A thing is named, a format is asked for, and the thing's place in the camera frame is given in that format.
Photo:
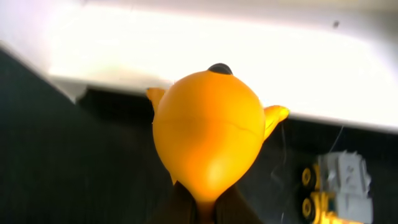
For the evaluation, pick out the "white shelf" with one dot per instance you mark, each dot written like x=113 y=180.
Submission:
x=217 y=40

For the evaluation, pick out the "yellow rubber duck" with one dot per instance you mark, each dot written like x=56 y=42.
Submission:
x=208 y=130

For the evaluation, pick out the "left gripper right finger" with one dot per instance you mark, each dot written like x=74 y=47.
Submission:
x=233 y=208

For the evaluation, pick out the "grey and yellow toy truck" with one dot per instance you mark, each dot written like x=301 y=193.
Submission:
x=345 y=183

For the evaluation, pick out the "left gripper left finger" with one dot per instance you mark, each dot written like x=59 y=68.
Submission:
x=182 y=207

